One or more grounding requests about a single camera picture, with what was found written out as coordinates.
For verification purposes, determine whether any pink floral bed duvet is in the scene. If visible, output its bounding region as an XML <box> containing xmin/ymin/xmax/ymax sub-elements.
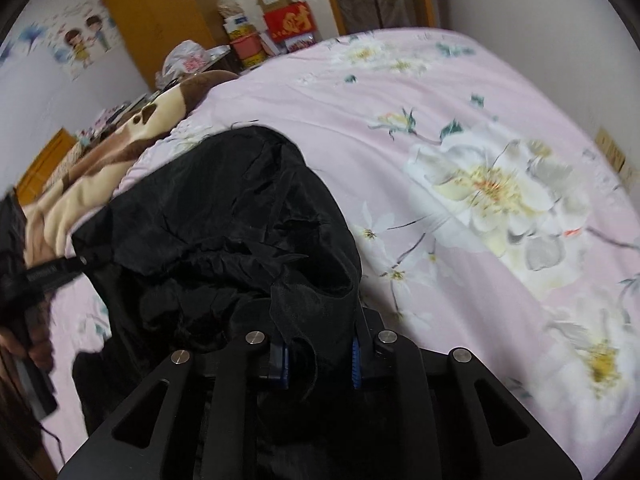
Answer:
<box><xmin>40</xmin><ymin>29</ymin><xmax>639</xmax><ymax>479</ymax></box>

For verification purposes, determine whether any wooden headboard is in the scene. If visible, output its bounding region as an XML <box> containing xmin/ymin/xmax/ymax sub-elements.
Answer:
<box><xmin>16</xmin><ymin>128</ymin><xmax>76</xmax><ymax>206</ymax></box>

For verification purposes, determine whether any wooden wardrobe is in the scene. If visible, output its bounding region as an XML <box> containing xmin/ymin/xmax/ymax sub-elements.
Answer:
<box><xmin>102</xmin><ymin>0</ymin><xmax>229</xmax><ymax>89</ymax></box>

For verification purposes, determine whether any white plastic bag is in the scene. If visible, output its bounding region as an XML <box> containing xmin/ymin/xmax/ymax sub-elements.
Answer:
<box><xmin>155</xmin><ymin>40</ymin><xmax>213</xmax><ymax>90</ymax></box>

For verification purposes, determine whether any red gift box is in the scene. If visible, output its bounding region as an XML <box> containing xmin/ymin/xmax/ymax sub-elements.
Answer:
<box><xmin>262</xmin><ymin>1</ymin><xmax>317</xmax><ymax>44</ymax></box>

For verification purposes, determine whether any person's left hand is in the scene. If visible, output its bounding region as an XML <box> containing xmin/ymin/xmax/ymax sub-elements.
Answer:
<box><xmin>0</xmin><ymin>325</ymin><xmax>54</xmax><ymax>373</ymax></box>

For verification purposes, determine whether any cartoon couple wall sticker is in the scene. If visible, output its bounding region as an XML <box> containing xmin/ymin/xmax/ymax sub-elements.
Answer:
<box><xmin>47</xmin><ymin>10</ymin><xmax>122</xmax><ymax>80</ymax></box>

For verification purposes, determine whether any brown dog print blanket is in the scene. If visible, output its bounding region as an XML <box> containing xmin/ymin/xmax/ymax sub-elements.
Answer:
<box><xmin>24</xmin><ymin>70</ymin><xmax>238</xmax><ymax>268</ymax></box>

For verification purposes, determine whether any black puffer jacket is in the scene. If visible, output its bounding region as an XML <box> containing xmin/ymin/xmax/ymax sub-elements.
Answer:
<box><xmin>72</xmin><ymin>126</ymin><xmax>361</xmax><ymax>431</ymax></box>

